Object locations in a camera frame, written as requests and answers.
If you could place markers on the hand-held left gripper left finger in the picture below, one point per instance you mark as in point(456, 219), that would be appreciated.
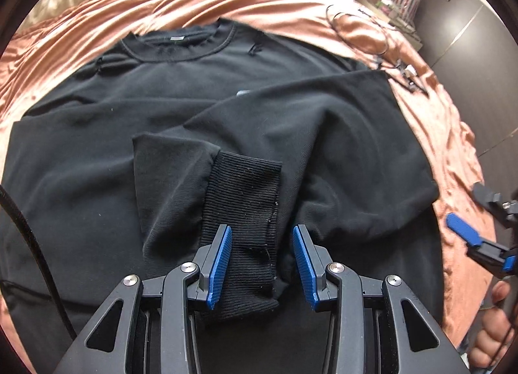
point(218, 268)

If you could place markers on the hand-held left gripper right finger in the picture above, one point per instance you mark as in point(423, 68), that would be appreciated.
point(303, 268)

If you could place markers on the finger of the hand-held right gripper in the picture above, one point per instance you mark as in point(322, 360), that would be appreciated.
point(461, 228)
point(495, 204)

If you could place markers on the black sweatshirt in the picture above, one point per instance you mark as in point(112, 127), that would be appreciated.
point(121, 115)

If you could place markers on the person's right hand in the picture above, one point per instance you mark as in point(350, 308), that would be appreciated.
point(493, 337)

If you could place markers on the dark grey wardrobe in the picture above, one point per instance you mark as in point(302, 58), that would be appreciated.
point(465, 54)

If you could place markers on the white bedside table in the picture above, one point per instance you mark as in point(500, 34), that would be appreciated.
point(404, 30)

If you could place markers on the brown bed cover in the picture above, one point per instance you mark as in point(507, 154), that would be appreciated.
point(283, 1)

